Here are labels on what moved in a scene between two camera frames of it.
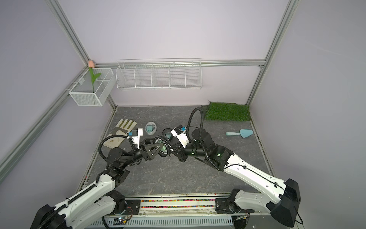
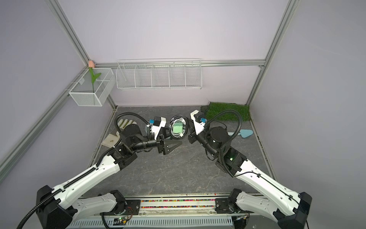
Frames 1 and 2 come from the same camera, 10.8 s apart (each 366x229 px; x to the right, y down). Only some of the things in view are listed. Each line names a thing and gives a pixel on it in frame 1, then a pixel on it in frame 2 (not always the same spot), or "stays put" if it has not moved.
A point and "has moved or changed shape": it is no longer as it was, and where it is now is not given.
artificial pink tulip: x=91 y=65 stays put
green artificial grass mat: x=227 y=111 stays put
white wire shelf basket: x=159 y=73 stays put
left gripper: x=146 y=152 → x=162 y=145
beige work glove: x=123 y=128 stays put
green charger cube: x=164 y=149 has moved or changed shape
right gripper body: x=182 y=156 → x=193 y=138
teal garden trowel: x=245 y=133 stays put
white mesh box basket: x=93 y=88 stays put
